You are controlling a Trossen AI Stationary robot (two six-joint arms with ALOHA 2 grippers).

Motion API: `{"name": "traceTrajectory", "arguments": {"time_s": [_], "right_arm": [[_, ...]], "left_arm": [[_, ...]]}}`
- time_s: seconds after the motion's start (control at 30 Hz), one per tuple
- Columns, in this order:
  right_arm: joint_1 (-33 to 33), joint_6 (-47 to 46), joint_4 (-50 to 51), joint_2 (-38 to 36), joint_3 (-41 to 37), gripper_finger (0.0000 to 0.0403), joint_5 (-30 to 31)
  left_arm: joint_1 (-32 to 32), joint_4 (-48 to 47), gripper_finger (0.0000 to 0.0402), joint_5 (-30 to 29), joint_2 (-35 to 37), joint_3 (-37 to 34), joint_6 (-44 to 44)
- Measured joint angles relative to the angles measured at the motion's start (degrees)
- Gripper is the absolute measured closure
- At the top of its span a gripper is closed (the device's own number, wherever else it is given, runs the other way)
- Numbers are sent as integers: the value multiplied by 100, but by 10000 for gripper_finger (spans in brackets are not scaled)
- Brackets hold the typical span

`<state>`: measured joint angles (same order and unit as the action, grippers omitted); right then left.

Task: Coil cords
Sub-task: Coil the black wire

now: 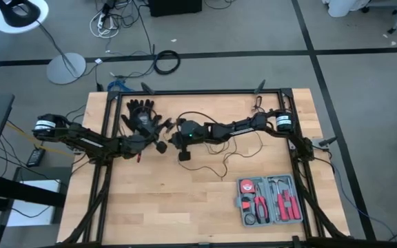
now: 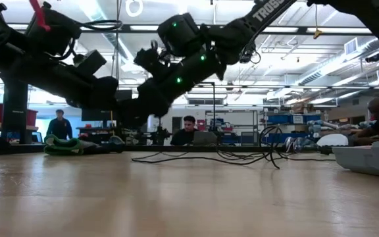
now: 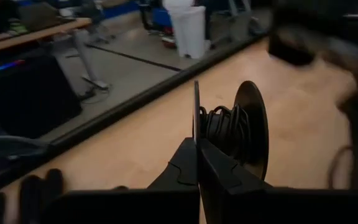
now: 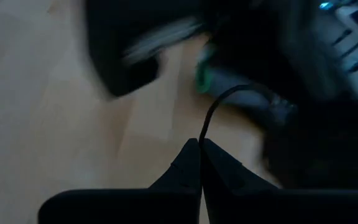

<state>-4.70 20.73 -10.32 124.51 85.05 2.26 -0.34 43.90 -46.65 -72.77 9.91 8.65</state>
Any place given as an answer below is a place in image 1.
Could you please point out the black table clamp lever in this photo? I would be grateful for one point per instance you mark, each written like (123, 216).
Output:
(327, 140)

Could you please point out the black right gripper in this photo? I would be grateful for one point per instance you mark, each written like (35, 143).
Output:
(181, 141)

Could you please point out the white bag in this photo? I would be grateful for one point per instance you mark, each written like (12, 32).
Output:
(343, 8)

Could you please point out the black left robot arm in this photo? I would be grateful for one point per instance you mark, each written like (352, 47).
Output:
(88, 141)

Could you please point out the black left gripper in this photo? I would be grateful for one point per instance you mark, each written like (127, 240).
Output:
(153, 136)

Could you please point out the black carabiner hook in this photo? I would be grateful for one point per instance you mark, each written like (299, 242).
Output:
(254, 109)

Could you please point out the black work glove green cuff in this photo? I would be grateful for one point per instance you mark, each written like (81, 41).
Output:
(140, 110)

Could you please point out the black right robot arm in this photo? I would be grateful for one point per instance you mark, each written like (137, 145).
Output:
(240, 127)

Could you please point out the white power strip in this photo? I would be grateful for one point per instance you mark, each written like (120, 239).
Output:
(101, 22)

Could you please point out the black box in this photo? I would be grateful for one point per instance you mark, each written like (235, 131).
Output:
(174, 7)

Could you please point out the grey floor lamp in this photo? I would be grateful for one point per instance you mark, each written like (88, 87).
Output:
(65, 69)

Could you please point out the grey plastic tool case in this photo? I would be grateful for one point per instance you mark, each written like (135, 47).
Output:
(296, 179)

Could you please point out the white box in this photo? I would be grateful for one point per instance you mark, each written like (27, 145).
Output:
(36, 213)

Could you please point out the red tape measure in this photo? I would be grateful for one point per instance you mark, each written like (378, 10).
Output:
(246, 186)

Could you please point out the black aluminium table frame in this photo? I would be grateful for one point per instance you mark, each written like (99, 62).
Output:
(198, 92)

